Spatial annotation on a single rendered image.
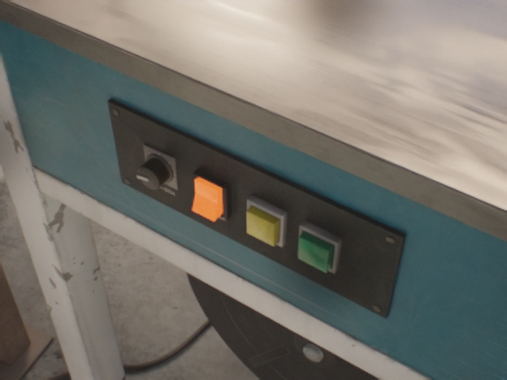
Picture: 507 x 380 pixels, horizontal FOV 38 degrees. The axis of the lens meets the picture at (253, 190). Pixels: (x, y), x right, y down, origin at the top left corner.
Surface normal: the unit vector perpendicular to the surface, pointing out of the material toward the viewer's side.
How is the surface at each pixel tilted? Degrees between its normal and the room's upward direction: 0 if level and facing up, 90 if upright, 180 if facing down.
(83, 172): 90
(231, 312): 90
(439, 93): 0
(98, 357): 90
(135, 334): 0
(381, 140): 0
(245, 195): 90
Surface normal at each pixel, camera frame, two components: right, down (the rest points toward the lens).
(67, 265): 0.83, 0.40
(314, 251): -0.56, 0.59
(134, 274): 0.00, -0.71
